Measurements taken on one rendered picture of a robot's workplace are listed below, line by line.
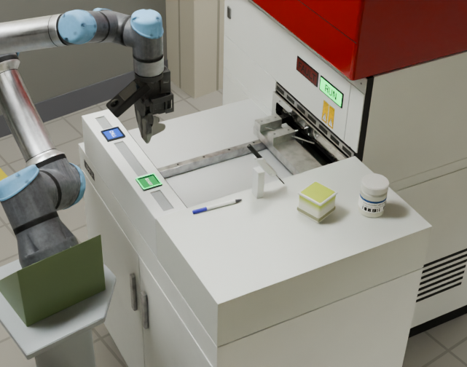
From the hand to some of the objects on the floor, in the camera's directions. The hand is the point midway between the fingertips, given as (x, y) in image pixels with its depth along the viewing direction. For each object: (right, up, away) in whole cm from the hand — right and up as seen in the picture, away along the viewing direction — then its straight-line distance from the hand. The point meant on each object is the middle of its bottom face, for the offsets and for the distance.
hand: (143, 139), depth 225 cm
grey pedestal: (-33, -108, +40) cm, 119 cm away
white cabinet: (+22, -82, +76) cm, 114 cm away
